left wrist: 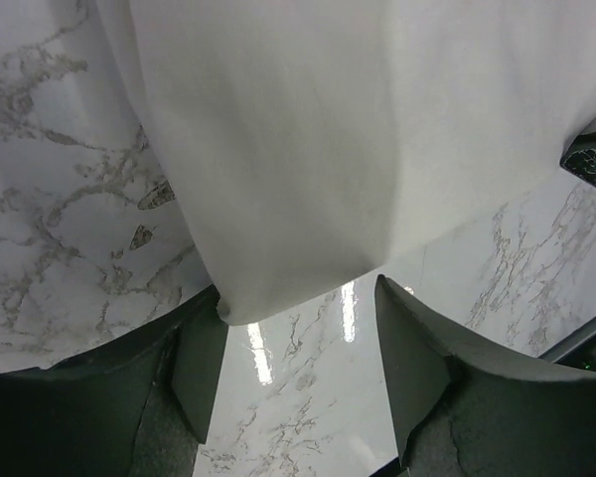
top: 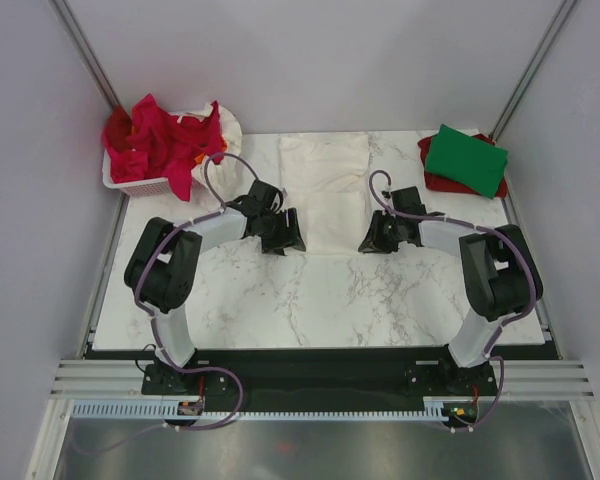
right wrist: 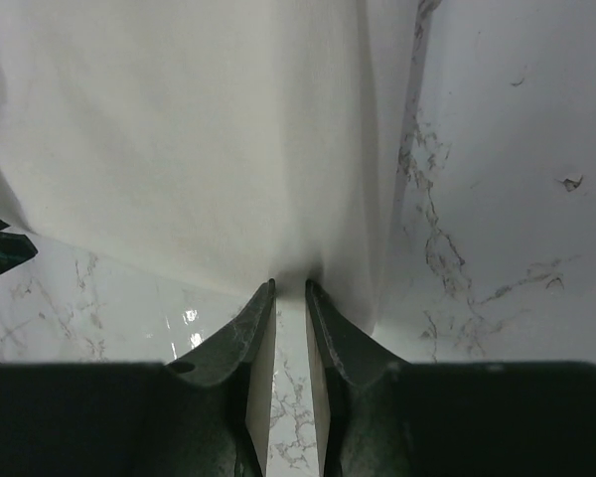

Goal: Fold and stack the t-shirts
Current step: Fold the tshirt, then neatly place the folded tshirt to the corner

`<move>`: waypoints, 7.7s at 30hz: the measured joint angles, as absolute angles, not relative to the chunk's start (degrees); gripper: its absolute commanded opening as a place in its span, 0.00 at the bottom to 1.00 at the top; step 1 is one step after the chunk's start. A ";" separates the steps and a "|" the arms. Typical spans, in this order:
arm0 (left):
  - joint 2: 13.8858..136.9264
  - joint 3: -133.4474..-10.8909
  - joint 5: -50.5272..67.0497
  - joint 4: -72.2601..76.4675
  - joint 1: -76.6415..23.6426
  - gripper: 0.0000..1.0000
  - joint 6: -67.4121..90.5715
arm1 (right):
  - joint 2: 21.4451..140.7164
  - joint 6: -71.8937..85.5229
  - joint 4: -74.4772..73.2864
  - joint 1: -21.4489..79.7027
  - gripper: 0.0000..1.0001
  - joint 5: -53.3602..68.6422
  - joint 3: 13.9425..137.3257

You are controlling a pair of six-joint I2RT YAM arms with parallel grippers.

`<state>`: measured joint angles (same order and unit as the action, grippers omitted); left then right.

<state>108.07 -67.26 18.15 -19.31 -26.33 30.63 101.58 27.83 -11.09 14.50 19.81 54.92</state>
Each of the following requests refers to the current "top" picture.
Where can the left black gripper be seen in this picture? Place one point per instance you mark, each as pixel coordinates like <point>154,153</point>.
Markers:
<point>287,238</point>

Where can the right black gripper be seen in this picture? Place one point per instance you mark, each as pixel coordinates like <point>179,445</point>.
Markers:
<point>374,242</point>

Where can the white Coca-Cola t-shirt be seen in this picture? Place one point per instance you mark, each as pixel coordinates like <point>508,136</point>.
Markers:
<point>324,176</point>

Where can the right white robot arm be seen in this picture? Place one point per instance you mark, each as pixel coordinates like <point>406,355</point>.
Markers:
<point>501,281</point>

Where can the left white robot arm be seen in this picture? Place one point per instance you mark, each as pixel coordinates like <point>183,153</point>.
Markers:
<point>162,268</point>

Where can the white crumpled t-shirt in basket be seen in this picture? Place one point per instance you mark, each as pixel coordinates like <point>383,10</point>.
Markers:
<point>224,176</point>

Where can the green folded t-shirt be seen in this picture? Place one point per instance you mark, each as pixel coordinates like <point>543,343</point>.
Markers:
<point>475,164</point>

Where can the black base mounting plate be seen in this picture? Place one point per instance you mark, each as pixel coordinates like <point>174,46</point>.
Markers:
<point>320,380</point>

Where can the white plastic laundry basket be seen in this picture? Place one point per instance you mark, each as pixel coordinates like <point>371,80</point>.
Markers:
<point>135,187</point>

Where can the magenta crumpled t-shirt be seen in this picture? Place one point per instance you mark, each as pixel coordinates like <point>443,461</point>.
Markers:
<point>195,139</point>

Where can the dark red crumpled t-shirt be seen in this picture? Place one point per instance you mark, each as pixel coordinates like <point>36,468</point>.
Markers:
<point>116,131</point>

